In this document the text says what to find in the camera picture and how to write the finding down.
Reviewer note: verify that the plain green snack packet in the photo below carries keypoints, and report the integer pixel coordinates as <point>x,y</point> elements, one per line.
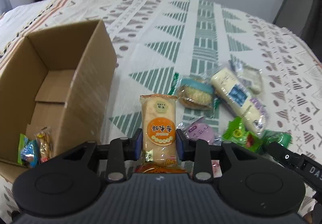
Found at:
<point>279,137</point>

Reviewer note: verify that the clear peanut snack packet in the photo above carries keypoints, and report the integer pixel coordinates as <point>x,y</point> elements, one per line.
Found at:
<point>44,146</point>

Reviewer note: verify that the round purple snack packet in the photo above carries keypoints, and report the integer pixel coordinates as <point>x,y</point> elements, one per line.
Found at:
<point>201,131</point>

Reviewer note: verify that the brown cardboard box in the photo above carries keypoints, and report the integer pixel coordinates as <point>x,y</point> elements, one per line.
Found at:
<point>95,68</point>

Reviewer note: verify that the orange snack packet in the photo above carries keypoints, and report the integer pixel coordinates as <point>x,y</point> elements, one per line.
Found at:
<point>161,169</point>

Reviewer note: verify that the round sandwich cookie packet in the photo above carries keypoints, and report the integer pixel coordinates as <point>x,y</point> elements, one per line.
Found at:
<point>195,94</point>

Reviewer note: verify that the long white snack packet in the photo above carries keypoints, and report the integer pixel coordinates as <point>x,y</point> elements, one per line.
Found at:
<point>234,93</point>

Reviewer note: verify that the green packet yellow circle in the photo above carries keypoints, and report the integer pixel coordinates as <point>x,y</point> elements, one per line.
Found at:
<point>237,134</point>

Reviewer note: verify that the clear packet white cake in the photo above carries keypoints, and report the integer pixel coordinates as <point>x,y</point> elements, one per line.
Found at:
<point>252,78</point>

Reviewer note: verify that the blue green candy packet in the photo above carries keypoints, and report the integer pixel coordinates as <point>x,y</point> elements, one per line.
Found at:
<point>27,149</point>

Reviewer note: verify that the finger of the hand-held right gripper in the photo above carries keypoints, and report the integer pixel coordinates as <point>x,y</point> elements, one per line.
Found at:
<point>286,159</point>

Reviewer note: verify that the rice cracker packet orange label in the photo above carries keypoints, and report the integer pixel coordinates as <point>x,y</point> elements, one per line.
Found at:
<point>158,118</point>

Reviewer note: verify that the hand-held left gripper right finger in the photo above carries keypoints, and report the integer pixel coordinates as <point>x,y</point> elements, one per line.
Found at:
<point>180,144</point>

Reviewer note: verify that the patterned blanket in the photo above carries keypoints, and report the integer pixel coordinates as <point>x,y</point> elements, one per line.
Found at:
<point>191,37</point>

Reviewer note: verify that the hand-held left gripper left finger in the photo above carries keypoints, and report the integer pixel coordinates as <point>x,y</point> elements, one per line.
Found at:
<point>137,144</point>

